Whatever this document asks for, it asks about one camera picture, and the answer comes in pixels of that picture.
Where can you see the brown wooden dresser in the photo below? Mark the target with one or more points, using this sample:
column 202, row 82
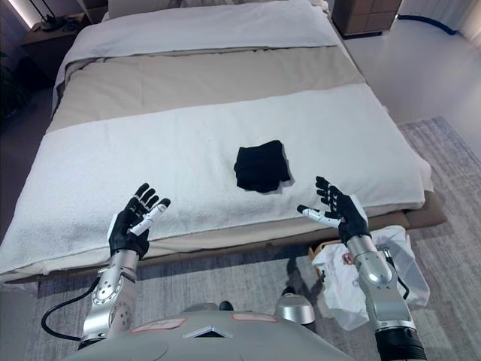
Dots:
column 366, row 17

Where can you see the dark wooden nightstand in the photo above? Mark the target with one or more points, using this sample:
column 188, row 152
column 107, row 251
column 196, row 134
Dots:
column 52, row 41

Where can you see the white towel blanket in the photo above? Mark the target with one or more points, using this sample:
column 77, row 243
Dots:
column 210, row 158

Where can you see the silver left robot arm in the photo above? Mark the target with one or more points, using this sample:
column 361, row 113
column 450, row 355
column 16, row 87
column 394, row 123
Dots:
column 109, row 293

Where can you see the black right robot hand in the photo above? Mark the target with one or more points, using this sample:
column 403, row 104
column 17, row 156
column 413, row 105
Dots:
column 349, row 216

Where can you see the silver robot leg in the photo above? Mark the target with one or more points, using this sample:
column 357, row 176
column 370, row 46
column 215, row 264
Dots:
column 295, row 306

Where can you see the brown bed frame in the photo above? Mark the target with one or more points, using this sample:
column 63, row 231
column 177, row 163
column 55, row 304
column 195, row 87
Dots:
column 421, row 212

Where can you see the grey robot torso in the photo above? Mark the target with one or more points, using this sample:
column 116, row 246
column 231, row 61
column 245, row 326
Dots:
column 210, row 338

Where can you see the beige bed sheet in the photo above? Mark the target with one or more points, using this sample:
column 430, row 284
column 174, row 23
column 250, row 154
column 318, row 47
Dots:
column 210, row 80

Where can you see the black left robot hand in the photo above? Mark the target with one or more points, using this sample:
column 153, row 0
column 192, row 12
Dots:
column 124, row 229

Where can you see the white plastic bag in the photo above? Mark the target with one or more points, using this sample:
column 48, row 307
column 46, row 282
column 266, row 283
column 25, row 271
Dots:
column 376, row 289

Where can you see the folded black garment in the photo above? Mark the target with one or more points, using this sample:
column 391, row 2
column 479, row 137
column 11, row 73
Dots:
column 262, row 165

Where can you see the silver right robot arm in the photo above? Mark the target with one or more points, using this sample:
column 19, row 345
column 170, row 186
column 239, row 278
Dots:
column 379, row 289

